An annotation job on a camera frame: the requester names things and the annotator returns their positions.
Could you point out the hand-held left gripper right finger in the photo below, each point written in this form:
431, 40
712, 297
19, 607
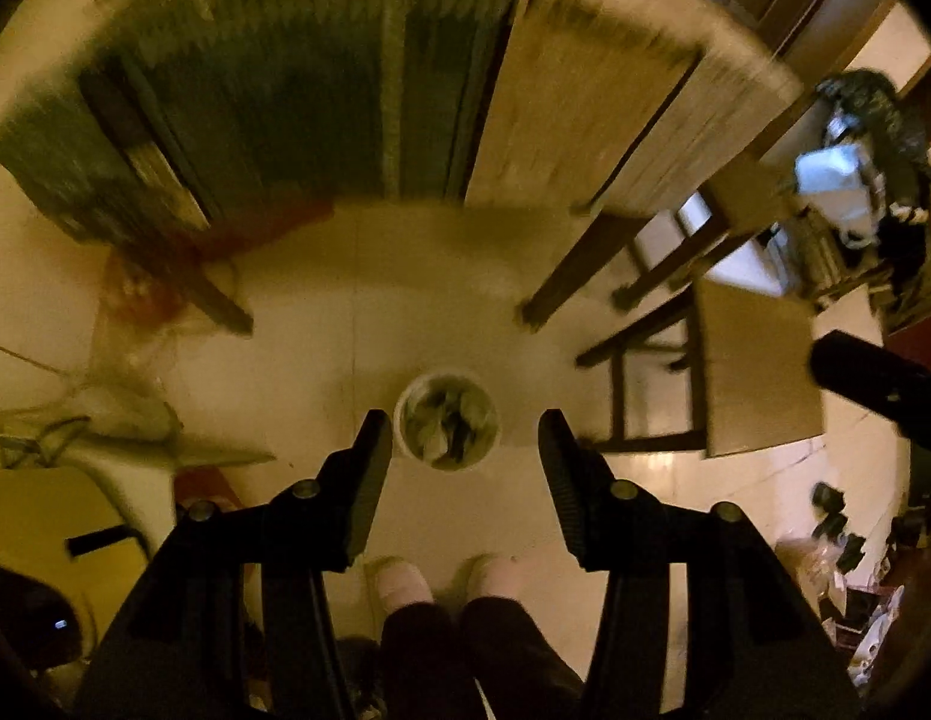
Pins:
574, 495

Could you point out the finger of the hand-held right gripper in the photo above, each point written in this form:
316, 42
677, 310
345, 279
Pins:
870, 375

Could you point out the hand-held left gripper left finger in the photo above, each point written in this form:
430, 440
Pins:
364, 495

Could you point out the white plastic bucket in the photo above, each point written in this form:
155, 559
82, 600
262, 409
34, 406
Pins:
402, 420

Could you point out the person's left pink slipper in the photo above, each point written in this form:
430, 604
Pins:
401, 585

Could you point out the person's pink slipper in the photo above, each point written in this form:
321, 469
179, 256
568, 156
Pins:
401, 585
495, 577

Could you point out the wooden stool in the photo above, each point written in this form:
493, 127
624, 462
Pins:
758, 367
743, 187

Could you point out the person's right pink slipper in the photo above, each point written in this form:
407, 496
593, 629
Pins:
495, 577

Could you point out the person's right leg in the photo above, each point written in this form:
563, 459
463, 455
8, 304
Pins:
518, 660

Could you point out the person's leg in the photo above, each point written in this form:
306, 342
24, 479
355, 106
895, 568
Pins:
518, 660
428, 667

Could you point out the person's left leg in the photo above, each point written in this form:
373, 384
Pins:
428, 667

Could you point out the white plastic bag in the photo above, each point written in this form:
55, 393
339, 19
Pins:
836, 184

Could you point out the dark patterned cloth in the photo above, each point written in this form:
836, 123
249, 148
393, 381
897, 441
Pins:
885, 112

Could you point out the yellow cardboard box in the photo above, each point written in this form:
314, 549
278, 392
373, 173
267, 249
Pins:
45, 525

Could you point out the table with patchwork cloth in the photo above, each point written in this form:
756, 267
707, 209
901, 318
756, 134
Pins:
322, 90

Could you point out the brown door frame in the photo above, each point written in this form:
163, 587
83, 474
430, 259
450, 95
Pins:
848, 22

